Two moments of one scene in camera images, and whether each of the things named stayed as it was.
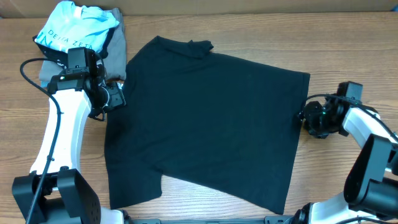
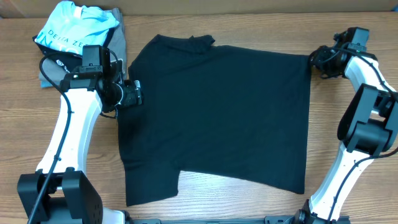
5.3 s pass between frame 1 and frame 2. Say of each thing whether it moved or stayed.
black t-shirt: moved
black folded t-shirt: stayed
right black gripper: moved
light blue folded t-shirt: stayed
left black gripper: moved
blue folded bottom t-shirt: stayed
